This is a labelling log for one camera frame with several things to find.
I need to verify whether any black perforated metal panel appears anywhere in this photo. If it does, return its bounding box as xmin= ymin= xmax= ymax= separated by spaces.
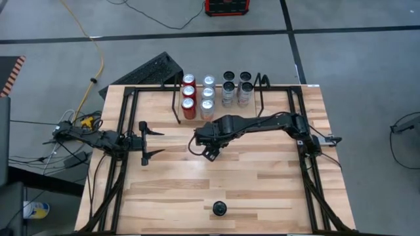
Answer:
xmin=98 ymin=51 xmax=184 ymax=101

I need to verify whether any red Coca-Cola can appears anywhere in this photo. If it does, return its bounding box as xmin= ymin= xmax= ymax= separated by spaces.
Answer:
xmin=182 ymin=85 xmax=197 ymax=99
xmin=180 ymin=97 xmax=197 ymax=121
xmin=182 ymin=73 xmax=197 ymax=88

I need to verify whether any grey cabinet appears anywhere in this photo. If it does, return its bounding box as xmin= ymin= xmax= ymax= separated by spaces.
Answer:
xmin=0 ymin=96 xmax=11 ymax=188

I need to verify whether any white red-band Celsius can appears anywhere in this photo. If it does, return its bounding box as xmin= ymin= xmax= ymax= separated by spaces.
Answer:
xmin=212 ymin=201 xmax=228 ymax=217
xmin=236 ymin=81 xmax=255 ymax=109

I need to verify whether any yellow extension cable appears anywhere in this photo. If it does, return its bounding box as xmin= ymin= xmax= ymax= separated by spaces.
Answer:
xmin=59 ymin=0 xmax=105 ymax=132

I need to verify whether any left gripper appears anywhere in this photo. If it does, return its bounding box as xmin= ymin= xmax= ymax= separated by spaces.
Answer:
xmin=126 ymin=121 xmax=166 ymax=167

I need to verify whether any white yellow blue container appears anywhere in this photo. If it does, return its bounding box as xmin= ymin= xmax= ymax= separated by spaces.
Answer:
xmin=22 ymin=201 xmax=51 ymax=220

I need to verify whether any wooden shelf with black frame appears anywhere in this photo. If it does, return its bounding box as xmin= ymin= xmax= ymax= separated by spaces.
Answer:
xmin=170 ymin=72 xmax=272 ymax=127

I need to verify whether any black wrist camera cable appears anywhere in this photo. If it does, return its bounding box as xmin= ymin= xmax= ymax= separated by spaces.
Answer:
xmin=187 ymin=135 xmax=200 ymax=157

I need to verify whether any black mat with orange stripes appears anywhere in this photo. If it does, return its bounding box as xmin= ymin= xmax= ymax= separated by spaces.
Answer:
xmin=0 ymin=55 xmax=26 ymax=98

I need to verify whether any black floor cable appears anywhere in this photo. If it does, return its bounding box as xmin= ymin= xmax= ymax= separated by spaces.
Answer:
xmin=106 ymin=0 xmax=206 ymax=30
xmin=388 ymin=111 xmax=420 ymax=170

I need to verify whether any white cable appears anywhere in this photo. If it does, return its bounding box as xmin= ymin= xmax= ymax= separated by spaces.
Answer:
xmin=56 ymin=109 xmax=77 ymax=132

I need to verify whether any black power adapter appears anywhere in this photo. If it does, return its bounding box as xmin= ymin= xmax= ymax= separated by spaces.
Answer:
xmin=63 ymin=153 xmax=89 ymax=170

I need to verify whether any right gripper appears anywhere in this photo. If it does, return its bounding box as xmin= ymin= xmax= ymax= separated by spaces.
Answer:
xmin=196 ymin=119 xmax=230 ymax=162

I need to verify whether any grey stand leg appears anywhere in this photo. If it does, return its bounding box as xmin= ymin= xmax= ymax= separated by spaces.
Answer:
xmin=389 ymin=115 xmax=420 ymax=135

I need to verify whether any red black equipment case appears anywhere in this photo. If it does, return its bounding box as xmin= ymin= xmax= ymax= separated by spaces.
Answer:
xmin=203 ymin=0 xmax=251 ymax=17

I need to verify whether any black aluminium table frame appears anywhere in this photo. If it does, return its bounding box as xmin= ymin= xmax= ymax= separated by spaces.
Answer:
xmin=75 ymin=84 xmax=357 ymax=236

